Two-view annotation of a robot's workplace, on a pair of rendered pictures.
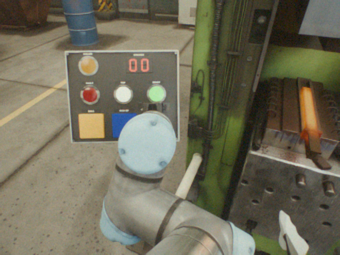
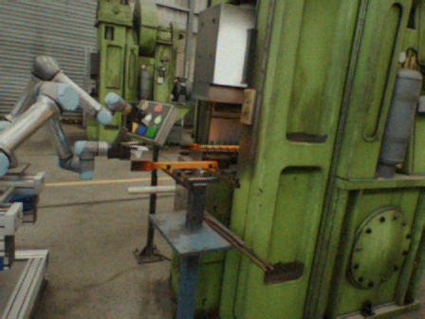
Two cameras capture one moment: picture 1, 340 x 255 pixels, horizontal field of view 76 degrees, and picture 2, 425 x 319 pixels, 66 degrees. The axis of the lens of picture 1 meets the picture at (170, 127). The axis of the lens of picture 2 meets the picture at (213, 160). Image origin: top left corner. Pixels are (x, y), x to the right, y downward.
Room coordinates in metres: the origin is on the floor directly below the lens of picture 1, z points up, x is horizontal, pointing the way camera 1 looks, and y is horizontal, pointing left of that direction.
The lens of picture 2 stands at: (-0.87, -1.72, 1.34)
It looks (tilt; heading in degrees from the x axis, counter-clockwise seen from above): 12 degrees down; 40
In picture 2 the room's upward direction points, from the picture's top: 6 degrees clockwise
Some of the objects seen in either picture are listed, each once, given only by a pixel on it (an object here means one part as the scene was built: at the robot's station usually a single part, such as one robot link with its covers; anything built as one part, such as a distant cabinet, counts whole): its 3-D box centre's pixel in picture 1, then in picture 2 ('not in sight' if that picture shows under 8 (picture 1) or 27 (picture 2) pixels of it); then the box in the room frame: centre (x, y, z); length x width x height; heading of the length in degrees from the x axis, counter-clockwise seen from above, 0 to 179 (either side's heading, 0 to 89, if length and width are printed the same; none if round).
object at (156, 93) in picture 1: (156, 93); not in sight; (0.59, 0.04, 1.09); 0.05 x 0.03 x 0.04; 67
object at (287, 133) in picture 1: (296, 108); (226, 153); (0.71, -0.49, 0.96); 0.42 x 0.20 x 0.09; 157
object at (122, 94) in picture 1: (123, 94); not in sight; (0.59, 0.14, 1.09); 0.05 x 0.03 x 0.04; 67
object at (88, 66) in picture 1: (88, 66); not in sight; (0.63, 0.24, 1.16); 0.05 x 0.03 x 0.04; 67
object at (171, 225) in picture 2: not in sight; (193, 229); (0.16, -0.78, 0.71); 0.40 x 0.30 x 0.02; 70
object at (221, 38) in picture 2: not in sight; (242, 50); (0.70, -0.53, 1.56); 0.42 x 0.39 x 0.40; 157
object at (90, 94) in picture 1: (90, 94); not in sight; (0.58, 0.24, 1.09); 0.05 x 0.03 x 0.04; 67
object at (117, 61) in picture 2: not in sight; (141, 75); (3.46, 4.12, 1.45); 2.18 x 1.23 x 2.89; 163
